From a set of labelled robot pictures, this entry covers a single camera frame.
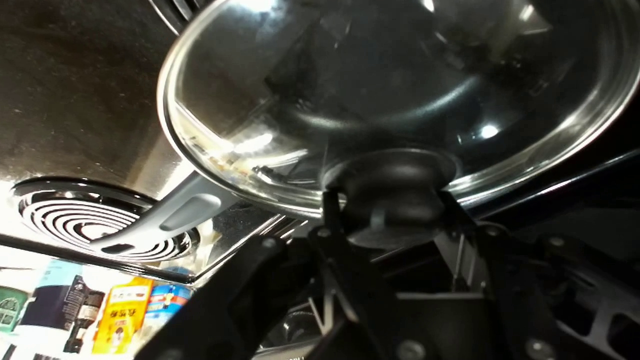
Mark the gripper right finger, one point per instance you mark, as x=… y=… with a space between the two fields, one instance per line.
x=545 y=295

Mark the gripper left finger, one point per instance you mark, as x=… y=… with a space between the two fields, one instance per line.
x=240 y=290

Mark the glass lid with black knob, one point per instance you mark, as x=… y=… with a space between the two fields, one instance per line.
x=240 y=125

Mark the coil stove burner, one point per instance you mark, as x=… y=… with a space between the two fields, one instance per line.
x=172 y=12
x=55 y=215

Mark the stainless steel stove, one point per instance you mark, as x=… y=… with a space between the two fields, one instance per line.
x=75 y=100

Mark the blue and white packet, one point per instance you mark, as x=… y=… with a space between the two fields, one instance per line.
x=167 y=302

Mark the yellow packet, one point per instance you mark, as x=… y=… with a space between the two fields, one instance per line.
x=120 y=320

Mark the dark box with appliance picture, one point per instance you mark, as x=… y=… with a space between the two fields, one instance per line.
x=55 y=305

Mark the green box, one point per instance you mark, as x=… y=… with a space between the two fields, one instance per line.
x=10 y=310

